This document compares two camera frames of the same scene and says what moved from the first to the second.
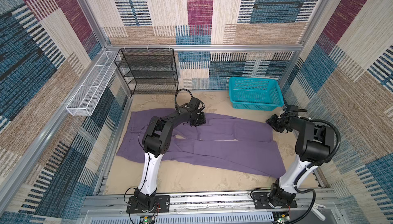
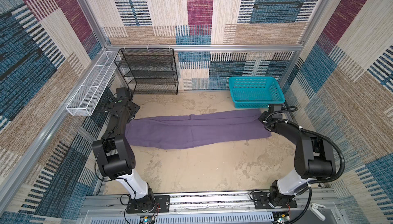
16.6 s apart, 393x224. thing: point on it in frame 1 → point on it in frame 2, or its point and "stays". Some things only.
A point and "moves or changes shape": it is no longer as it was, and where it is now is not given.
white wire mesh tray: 86,97 stays
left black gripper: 202,120 → 134,107
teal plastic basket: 255,93 stays
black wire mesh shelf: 149,70 stays
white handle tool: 315,209 stays
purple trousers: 231,141 moves or changes shape
